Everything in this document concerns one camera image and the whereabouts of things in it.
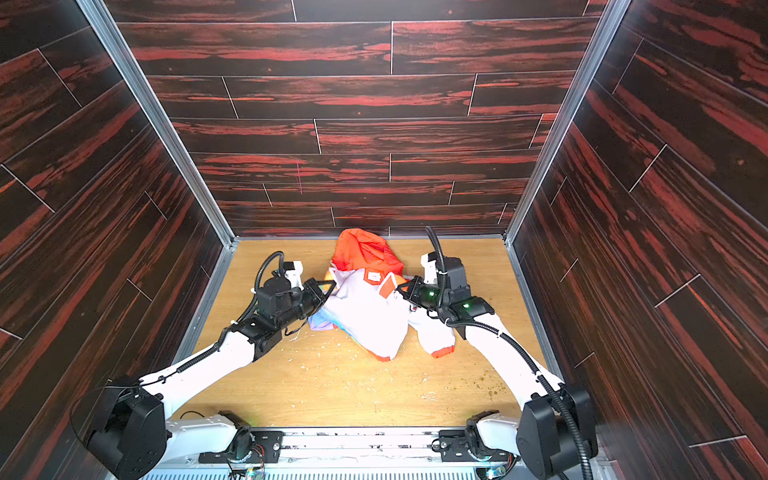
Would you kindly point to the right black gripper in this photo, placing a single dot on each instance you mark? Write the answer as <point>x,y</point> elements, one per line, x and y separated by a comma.
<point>417,291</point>

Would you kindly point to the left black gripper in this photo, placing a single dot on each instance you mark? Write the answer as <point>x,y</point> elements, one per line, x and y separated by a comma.
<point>309,292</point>

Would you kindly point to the white orange kids jacket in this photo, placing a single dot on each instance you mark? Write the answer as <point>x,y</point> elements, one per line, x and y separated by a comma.
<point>366,305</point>

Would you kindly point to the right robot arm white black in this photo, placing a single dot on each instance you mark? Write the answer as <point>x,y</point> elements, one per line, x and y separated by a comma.
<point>556,429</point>

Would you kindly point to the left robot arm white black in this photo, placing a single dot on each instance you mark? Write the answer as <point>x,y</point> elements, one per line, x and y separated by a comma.
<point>133,428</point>

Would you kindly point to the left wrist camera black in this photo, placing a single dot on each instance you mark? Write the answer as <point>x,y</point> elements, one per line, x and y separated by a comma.
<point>292,272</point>

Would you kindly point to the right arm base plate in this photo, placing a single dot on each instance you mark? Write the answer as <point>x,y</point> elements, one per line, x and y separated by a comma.
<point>453,445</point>

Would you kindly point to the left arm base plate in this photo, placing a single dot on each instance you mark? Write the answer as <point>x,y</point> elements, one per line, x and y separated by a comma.
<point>254,447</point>

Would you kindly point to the aluminium front rail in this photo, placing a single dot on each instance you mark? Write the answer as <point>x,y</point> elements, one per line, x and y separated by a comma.
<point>349,453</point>

